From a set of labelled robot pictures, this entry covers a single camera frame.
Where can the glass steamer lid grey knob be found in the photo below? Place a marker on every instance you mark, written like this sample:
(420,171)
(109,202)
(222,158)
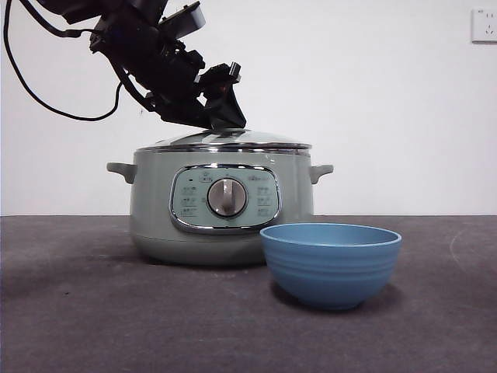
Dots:
(233,140)

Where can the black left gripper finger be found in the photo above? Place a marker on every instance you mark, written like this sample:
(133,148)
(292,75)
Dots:
(182,113)
(225,107)

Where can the white wall socket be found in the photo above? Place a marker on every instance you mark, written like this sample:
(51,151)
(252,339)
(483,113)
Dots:
(485,25)

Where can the pale green electric steamer pot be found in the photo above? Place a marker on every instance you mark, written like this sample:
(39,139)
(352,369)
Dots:
(155,202)

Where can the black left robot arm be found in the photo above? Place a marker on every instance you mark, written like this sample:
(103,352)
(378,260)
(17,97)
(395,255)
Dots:
(136,42)

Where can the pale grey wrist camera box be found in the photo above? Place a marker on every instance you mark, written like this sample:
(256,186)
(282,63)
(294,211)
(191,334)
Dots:
(186,19)

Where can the blue ribbed bowl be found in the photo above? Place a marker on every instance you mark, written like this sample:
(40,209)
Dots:
(330,268)

